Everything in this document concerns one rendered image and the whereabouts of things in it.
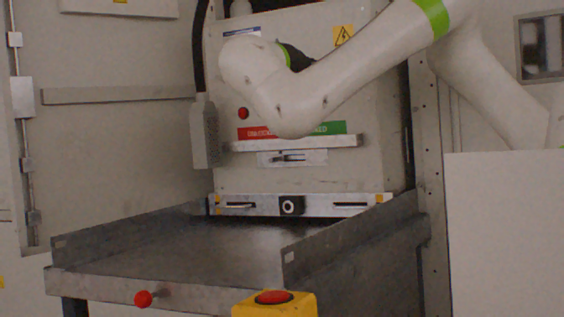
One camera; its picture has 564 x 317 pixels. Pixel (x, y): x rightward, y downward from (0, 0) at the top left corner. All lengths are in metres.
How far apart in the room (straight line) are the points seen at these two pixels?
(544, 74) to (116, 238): 1.04
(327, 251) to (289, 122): 0.25
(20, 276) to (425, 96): 1.74
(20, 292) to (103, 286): 1.41
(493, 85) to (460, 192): 0.45
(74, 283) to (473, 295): 0.79
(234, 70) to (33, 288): 1.66
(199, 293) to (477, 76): 0.70
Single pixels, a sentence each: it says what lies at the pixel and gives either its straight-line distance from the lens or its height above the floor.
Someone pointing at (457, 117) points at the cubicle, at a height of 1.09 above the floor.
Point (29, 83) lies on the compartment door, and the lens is 1.59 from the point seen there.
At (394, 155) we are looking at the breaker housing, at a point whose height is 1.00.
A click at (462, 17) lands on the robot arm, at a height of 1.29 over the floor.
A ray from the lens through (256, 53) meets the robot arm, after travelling 1.12.
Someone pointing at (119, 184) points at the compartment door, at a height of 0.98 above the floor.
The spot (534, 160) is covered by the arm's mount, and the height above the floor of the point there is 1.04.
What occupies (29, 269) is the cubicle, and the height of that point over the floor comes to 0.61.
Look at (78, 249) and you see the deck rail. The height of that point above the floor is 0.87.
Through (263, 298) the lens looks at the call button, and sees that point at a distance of 0.77.
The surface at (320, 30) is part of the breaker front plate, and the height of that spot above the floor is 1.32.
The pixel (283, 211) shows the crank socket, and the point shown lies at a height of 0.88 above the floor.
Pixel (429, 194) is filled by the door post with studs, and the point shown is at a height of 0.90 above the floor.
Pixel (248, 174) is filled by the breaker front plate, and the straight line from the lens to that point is 1.65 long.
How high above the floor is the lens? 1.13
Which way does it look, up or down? 4 degrees down
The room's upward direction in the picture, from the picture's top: 5 degrees counter-clockwise
